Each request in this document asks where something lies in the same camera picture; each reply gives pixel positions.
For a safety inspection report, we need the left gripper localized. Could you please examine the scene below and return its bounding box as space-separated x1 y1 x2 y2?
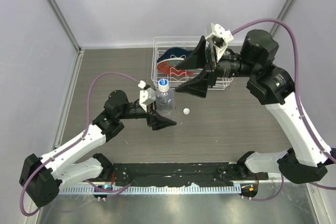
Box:
118 91 176 130

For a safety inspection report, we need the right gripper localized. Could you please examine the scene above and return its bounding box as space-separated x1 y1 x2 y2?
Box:
175 36 258 98

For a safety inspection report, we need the clear unlabelled plastic bottle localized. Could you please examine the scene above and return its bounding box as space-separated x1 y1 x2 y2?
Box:
155 88 175 121

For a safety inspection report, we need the white blue bottle cap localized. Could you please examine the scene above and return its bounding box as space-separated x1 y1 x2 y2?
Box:
158 79 169 92

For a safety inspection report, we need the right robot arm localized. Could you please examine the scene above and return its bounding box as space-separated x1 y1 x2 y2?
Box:
175 29 335 184

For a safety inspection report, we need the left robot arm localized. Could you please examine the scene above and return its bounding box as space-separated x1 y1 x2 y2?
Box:
19 88 177 208

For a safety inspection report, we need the dark blue plate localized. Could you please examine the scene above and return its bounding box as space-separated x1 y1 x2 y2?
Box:
156 47 192 63

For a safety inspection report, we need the red teal plate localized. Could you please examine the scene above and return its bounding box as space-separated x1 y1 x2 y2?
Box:
157 58 202 76

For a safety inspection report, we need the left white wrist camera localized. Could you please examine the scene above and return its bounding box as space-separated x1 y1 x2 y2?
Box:
138 80 156 112

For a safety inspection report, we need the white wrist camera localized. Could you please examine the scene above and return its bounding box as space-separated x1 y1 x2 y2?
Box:
205 23 234 62
138 80 156 112

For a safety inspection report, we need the white wire dish rack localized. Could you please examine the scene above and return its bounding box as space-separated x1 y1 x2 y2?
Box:
151 36 234 91

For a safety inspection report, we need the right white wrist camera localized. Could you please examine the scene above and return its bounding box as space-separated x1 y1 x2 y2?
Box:
205 23 234 62

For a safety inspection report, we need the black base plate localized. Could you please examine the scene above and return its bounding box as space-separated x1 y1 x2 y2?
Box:
88 162 269 187

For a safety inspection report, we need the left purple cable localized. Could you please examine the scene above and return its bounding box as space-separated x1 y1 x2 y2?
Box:
20 72 144 217

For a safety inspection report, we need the purple cable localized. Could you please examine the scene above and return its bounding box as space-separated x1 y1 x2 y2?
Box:
20 72 144 217
232 18 336 204

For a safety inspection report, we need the slotted cable duct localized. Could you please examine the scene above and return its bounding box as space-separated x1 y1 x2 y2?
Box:
58 184 241 196

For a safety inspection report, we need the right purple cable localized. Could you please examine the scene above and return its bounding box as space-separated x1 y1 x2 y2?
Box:
232 18 336 204

